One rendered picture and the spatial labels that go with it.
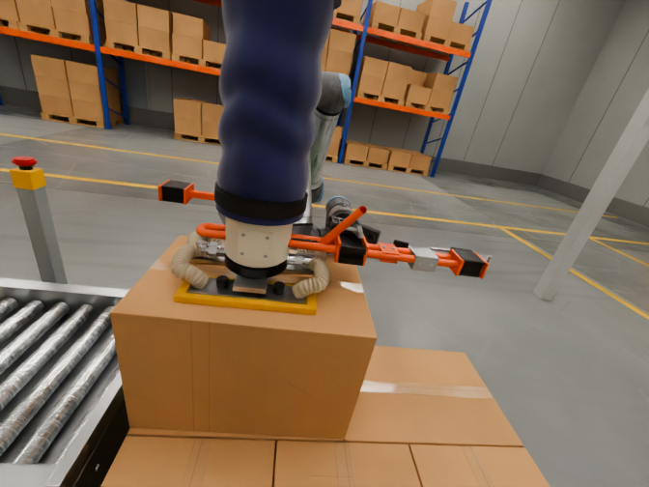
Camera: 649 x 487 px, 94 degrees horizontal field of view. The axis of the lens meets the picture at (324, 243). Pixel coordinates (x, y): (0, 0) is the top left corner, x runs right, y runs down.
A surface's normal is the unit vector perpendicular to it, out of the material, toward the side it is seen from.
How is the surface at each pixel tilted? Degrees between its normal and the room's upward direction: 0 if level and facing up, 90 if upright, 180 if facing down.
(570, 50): 90
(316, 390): 90
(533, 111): 90
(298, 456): 0
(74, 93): 90
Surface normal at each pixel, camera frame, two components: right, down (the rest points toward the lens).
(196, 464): 0.17, -0.89
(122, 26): 0.13, 0.45
